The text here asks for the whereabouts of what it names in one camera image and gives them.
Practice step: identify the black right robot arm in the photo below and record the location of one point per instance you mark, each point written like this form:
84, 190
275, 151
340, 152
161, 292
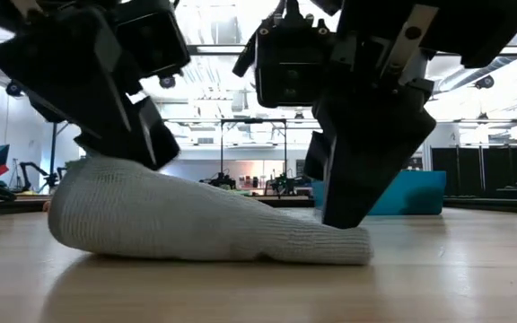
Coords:
465, 27

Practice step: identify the black cabinets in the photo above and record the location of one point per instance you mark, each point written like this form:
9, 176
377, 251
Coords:
465, 163

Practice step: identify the grey microfiber towel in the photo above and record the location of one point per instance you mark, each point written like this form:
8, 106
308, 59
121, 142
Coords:
173, 215

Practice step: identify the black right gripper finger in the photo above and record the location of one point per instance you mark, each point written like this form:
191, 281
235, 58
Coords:
317, 157
361, 179

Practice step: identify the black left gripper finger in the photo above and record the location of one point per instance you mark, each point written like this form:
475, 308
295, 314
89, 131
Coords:
119, 139
164, 143

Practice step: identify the black aluminium table frame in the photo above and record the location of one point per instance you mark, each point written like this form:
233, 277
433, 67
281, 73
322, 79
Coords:
285, 203

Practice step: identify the round black ceiling fixture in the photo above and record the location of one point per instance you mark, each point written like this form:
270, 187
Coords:
167, 82
12, 89
485, 82

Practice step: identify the long ceiling light bar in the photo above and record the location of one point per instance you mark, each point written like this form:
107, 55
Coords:
218, 49

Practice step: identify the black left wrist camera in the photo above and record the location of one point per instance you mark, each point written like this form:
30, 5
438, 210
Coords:
151, 40

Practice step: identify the teal plastic basket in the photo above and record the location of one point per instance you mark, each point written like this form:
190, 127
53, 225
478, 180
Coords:
411, 193

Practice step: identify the black background robot arm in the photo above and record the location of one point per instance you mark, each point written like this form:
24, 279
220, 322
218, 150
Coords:
38, 172

